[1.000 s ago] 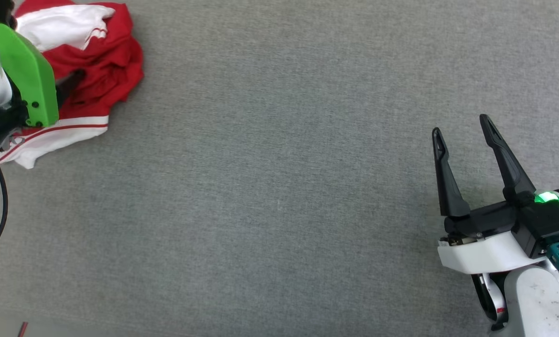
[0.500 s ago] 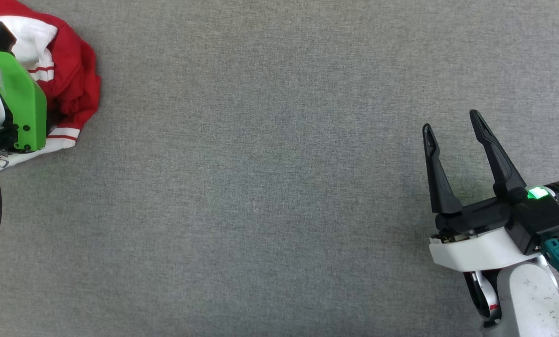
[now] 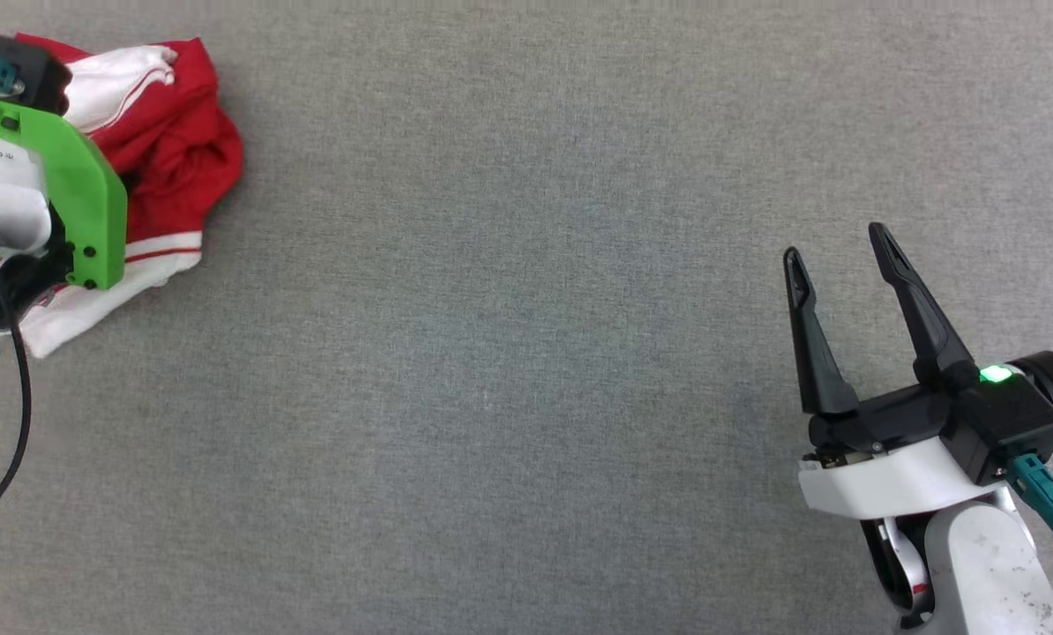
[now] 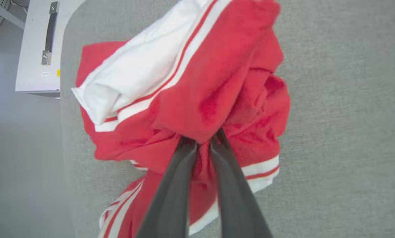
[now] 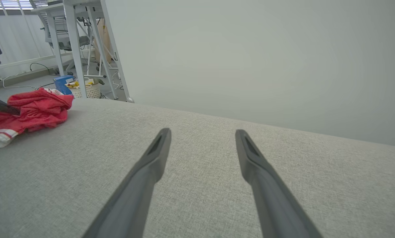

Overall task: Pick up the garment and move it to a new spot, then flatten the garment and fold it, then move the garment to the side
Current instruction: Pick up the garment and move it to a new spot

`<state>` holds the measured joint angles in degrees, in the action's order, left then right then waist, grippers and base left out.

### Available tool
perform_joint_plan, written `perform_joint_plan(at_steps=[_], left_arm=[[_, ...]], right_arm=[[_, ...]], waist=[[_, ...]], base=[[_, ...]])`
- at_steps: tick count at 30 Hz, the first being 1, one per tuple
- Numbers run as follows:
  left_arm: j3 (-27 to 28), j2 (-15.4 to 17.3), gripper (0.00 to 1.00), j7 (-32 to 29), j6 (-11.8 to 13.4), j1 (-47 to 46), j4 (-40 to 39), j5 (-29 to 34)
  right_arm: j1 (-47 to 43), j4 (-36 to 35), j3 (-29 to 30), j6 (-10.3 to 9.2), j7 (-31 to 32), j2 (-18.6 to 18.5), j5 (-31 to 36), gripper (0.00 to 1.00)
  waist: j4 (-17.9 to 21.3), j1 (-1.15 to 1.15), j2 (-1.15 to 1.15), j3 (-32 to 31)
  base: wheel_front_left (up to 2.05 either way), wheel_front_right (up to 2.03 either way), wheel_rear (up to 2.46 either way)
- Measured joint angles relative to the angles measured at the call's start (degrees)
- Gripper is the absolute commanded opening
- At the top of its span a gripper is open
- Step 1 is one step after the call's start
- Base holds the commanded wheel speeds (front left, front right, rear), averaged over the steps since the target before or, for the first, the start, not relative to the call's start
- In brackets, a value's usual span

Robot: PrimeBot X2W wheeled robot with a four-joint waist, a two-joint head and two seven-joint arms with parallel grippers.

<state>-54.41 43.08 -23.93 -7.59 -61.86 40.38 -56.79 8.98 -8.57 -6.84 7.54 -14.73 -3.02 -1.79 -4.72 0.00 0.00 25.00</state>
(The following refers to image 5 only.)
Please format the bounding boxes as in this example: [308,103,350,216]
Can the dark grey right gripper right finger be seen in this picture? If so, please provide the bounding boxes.
[235,129,324,238]

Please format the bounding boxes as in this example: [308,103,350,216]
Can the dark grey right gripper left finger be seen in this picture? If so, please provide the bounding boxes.
[82,128,172,238]

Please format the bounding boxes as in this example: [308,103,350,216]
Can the red and white jersey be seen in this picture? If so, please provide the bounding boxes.
[0,88,74,148]

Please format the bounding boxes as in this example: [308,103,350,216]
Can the blue box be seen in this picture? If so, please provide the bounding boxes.
[53,75,75,96]

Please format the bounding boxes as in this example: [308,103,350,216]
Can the white woven laundry basket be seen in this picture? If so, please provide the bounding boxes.
[68,79,102,99]

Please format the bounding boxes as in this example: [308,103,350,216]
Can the grey office chair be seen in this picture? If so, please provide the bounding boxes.
[57,35,92,52]

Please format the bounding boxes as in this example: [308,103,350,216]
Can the brown cardboard box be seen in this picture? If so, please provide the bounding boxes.
[96,19,112,64]

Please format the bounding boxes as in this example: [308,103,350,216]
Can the white partition panel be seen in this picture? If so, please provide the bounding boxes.
[100,0,395,148]

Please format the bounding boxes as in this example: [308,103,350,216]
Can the white floor cable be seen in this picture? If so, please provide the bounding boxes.
[0,70,37,90]

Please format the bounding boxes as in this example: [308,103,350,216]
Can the black floor cable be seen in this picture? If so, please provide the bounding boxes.
[30,62,58,75]

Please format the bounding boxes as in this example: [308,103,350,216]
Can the white metal table frame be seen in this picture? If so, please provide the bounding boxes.
[30,0,119,99]

